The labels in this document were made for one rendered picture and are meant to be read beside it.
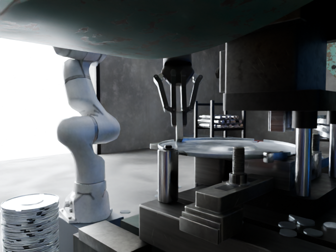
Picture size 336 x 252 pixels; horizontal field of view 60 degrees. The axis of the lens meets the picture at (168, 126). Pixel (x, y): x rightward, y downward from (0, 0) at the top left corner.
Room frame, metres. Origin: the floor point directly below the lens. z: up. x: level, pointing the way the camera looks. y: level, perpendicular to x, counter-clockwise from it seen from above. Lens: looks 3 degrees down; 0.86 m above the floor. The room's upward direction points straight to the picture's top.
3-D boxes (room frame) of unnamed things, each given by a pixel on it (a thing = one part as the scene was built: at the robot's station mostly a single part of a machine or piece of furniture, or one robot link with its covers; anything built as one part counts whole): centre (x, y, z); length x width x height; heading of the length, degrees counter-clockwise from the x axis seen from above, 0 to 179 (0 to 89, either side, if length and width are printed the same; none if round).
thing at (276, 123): (0.54, -0.21, 0.84); 0.05 x 0.03 x 0.04; 135
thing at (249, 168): (0.53, -0.21, 0.76); 0.15 x 0.09 x 0.05; 135
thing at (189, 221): (0.41, -0.10, 0.76); 0.17 x 0.06 x 0.10; 135
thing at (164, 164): (0.49, 0.00, 0.75); 0.03 x 0.03 x 0.10; 45
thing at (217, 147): (0.62, -0.12, 0.78); 0.29 x 0.29 x 0.01
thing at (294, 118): (0.53, -0.22, 0.86); 0.20 x 0.16 x 0.05; 135
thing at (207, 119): (3.16, -0.55, 0.47); 0.46 x 0.43 x 0.95; 25
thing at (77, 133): (1.07, 0.32, 0.71); 0.18 x 0.11 x 0.25; 138
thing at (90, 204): (1.13, 0.33, 0.52); 0.22 x 0.19 x 0.14; 44
